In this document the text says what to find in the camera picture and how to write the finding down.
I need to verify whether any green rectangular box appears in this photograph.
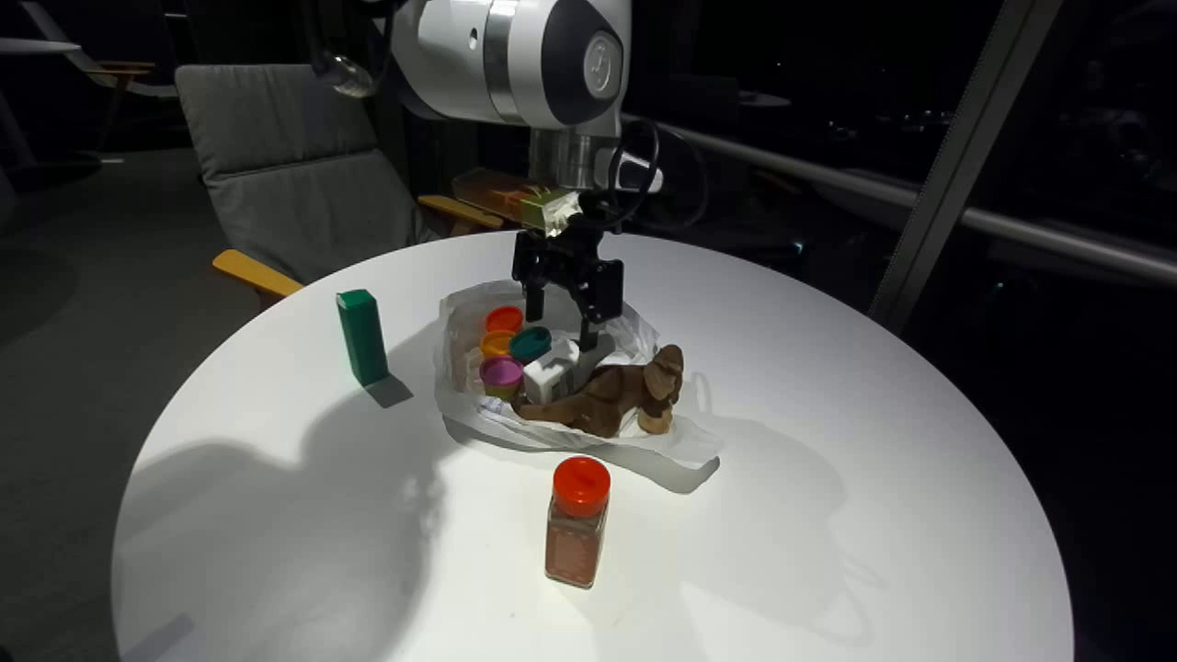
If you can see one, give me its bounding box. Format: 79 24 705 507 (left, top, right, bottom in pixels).
336 290 388 387

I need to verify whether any teal-lidded play-doh can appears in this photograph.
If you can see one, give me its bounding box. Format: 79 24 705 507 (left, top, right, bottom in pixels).
513 326 552 363

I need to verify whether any metal window railing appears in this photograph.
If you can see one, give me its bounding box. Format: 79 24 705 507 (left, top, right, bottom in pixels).
631 0 1172 324

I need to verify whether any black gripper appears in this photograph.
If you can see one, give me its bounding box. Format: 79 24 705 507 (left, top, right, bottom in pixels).
513 219 624 354

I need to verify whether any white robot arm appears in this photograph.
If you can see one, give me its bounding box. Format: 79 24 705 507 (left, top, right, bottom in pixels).
389 0 632 348

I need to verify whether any orange-lidded play-doh can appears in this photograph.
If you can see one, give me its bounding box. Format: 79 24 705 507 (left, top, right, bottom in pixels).
481 305 526 337

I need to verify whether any purple-lidded play-doh can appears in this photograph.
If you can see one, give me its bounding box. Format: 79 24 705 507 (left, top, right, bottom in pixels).
481 357 523 395

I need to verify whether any white rectangular bottle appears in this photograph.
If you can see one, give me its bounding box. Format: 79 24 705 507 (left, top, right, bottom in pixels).
543 343 605 379

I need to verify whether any white plastic bag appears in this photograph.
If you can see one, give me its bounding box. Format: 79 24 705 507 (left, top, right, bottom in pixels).
434 283 725 491

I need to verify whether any brown plush toy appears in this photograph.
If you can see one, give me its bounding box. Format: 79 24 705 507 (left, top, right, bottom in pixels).
513 344 683 439

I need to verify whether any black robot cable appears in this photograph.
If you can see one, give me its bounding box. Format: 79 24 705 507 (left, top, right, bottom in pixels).
593 115 673 233

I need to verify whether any grey chair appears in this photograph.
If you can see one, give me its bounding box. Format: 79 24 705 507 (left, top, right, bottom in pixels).
176 64 502 297

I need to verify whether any red-lidded brown spice jar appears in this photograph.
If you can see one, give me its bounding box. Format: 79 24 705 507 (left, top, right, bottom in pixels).
543 457 611 587

